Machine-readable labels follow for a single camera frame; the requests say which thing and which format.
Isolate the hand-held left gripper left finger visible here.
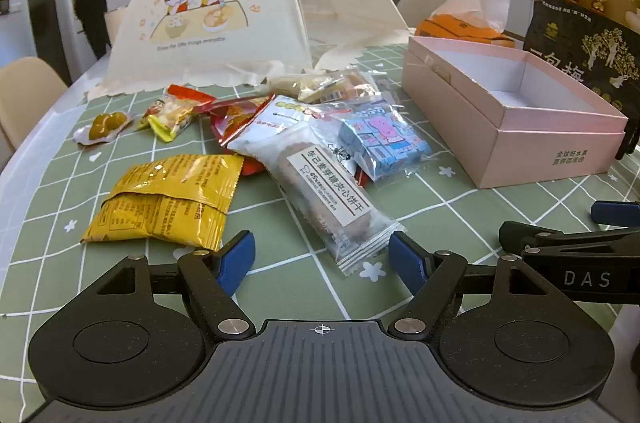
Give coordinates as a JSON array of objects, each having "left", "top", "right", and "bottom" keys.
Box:
[{"left": 87, "top": 230, "right": 257, "bottom": 340}]

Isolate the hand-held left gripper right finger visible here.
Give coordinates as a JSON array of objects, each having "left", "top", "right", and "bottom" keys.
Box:
[{"left": 387, "top": 230, "right": 540, "bottom": 341}]

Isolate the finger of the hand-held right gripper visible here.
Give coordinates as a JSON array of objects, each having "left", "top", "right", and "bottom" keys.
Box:
[{"left": 590, "top": 201, "right": 640, "bottom": 227}]

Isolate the long clear biscuit packet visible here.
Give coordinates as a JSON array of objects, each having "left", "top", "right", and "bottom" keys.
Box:
[{"left": 270, "top": 123, "right": 407, "bottom": 278}]

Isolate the pink cardboard box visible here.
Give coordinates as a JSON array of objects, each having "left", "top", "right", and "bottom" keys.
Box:
[{"left": 402, "top": 35, "right": 629, "bottom": 190}]

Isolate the blue cartoon candy packet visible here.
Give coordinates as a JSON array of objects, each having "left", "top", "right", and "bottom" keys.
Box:
[{"left": 320, "top": 100, "right": 433, "bottom": 184}]

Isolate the white snack packet red border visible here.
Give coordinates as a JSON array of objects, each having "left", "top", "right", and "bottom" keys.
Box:
[{"left": 227, "top": 94, "right": 331, "bottom": 164}]

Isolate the small yellow red snack packet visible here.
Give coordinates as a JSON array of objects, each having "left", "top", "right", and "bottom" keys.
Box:
[{"left": 139, "top": 84, "right": 215, "bottom": 142}]

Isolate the clear brown cake packet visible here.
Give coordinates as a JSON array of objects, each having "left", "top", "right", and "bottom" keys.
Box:
[{"left": 331, "top": 70, "right": 396, "bottom": 104}]

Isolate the clear beige pastry packet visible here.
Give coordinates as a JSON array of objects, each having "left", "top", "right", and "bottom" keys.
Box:
[{"left": 266, "top": 74, "right": 351, "bottom": 104}]

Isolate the green checked tablecloth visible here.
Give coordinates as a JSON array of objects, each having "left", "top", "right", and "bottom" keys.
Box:
[{"left": 0, "top": 42, "right": 640, "bottom": 354}]

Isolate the black bag with gold print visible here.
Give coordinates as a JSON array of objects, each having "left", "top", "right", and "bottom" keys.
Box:
[{"left": 522, "top": 0, "right": 640, "bottom": 114}]

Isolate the white printed mesh food cover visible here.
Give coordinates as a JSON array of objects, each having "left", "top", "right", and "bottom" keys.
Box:
[{"left": 82, "top": 0, "right": 416, "bottom": 101}]

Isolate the orange tissue pack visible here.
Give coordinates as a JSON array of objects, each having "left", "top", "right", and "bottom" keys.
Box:
[{"left": 415, "top": 0, "right": 516, "bottom": 48}]

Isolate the beige chair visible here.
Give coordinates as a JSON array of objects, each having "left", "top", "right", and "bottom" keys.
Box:
[
  {"left": 0, "top": 57, "right": 69, "bottom": 154},
  {"left": 397, "top": 0, "right": 454, "bottom": 28}
]

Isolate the dark door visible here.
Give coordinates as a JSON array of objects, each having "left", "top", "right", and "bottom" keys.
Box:
[{"left": 25, "top": 0, "right": 72, "bottom": 80}]

